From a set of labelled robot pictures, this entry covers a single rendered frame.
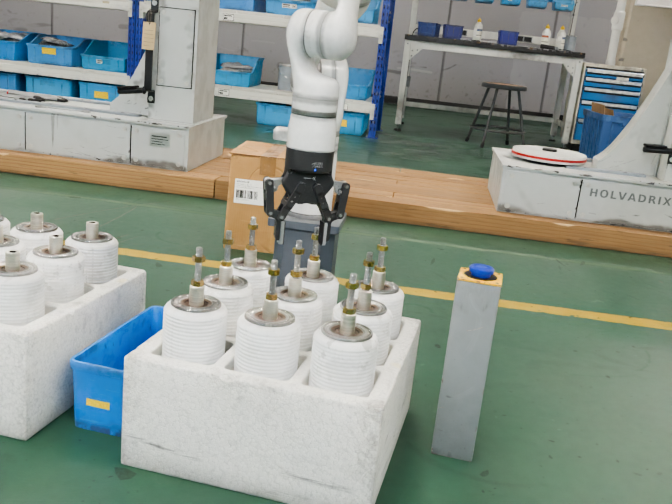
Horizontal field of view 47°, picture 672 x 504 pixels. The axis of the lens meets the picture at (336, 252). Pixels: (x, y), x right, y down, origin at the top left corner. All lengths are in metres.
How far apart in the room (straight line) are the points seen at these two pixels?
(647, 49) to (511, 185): 4.42
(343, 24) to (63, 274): 0.64
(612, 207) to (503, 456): 1.88
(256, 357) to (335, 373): 0.12
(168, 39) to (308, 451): 2.35
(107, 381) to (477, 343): 0.60
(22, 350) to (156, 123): 2.04
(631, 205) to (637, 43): 4.28
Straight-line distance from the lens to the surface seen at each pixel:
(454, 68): 9.36
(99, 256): 1.49
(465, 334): 1.27
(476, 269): 1.25
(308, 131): 1.16
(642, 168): 3.31
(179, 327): 1.16
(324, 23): 1.16
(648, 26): 7.36
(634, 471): 1.47
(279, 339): 1.12
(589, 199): 3.12
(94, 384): 1.32
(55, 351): 1.34
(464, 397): 1.31
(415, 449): 1.36
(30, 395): 1.31
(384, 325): 1.21
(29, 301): 1.31
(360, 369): 1.10
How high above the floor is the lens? 0.66
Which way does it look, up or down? 15 degrees down
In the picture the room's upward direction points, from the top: 6 degrees clockwise
